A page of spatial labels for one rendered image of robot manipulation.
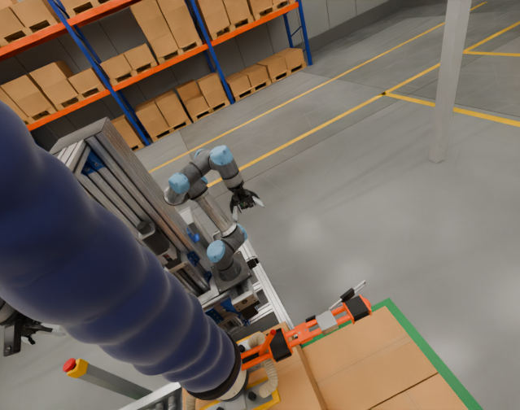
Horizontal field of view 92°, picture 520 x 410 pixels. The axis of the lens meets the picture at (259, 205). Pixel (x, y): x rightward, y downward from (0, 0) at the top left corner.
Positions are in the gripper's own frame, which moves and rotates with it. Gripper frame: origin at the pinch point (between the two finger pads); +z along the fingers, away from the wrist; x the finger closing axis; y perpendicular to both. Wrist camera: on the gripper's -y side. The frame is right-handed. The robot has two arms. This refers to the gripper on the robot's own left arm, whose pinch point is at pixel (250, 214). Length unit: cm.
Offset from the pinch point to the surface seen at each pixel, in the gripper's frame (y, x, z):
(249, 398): 49, -35, 42
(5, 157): 44, -30, -67
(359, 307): 46, 20, 31
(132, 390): -15, -128, 103
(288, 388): 48, -22, 58
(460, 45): -97, 247, 25
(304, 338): 45, -5, 32
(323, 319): 42, 5, 32
